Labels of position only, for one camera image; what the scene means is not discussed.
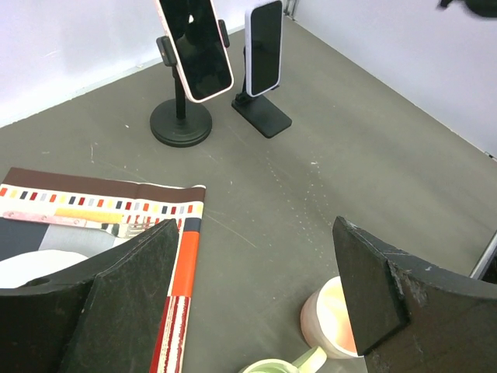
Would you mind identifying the black round-base phone stand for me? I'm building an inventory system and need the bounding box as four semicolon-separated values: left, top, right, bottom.
150;20;229;148

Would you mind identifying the black folding phone stand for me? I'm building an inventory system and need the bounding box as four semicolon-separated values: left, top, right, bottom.
231;47;293;138

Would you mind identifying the silver fork pink handle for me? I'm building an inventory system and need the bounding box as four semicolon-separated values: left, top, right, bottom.
2;211;159;239

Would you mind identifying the pink case smartphone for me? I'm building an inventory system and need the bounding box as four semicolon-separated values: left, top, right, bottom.
155;0;234;103

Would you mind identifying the green ceramic mug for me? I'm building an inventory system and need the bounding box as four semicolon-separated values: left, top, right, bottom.
240;347;328;373

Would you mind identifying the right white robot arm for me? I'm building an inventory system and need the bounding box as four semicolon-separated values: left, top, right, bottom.
461;0;497;19

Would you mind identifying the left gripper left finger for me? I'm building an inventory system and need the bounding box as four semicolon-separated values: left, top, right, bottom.
1;220;179;372

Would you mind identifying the pink ceramic mug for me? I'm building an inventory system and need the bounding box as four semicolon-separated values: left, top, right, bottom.
300;276;361;359

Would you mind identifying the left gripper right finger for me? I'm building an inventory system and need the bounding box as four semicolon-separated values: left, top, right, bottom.
332;217;496;372

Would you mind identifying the white plate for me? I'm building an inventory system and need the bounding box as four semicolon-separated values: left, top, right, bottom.
0;249;88;289

